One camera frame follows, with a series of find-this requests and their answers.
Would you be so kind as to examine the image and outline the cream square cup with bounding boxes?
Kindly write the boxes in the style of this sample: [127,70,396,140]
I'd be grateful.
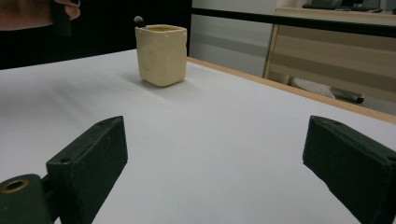
[134,23,189,89]

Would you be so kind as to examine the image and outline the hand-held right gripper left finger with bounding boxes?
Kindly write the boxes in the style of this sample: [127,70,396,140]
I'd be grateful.
[46,115,129,224]

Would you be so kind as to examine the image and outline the black rail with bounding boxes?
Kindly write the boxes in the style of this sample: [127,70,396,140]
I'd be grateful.
[191,7,396,39]

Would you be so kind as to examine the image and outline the black curtain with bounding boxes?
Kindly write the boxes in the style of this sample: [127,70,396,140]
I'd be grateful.
[0,0,192,71]

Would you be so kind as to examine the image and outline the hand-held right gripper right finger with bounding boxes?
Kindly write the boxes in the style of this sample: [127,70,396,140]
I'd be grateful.
[302,115,396,224]

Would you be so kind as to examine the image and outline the wooden desk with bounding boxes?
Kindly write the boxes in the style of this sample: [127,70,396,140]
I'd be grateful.
[263,7,396,105]

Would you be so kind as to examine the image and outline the black keyboard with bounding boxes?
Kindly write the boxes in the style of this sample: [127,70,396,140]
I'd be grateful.
[302,2,364,11]

